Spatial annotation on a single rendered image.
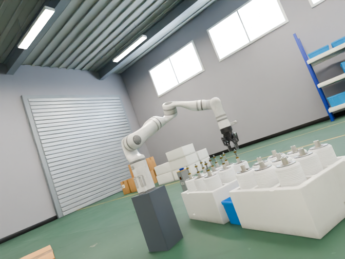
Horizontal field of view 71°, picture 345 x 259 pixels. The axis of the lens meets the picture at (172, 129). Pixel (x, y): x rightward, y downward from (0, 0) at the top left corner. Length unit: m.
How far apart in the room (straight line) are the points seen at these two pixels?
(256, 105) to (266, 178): 5.68
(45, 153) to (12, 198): 1.19
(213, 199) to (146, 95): 7.38
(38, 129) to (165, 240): 5.69
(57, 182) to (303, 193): 6.00
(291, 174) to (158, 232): 0.71
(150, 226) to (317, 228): 0.77
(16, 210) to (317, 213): 5.82
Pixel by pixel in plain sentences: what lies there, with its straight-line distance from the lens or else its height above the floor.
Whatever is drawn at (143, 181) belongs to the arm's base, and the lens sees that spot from 1.33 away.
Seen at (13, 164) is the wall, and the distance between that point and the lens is 6.39.
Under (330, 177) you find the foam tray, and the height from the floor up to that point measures 0.15.
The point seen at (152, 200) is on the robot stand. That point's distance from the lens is 1.30.
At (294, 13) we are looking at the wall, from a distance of 6.80.
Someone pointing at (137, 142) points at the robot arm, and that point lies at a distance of 1.33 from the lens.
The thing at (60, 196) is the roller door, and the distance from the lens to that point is 6.50.
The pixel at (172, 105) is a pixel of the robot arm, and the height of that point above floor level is 0.75.
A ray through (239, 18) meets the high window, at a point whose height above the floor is 3.18.
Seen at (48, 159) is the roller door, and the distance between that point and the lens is 6.57.
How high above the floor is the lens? 0.43
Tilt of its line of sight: 6 degrees up
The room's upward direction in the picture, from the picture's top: 20 degrees counter-clockwise
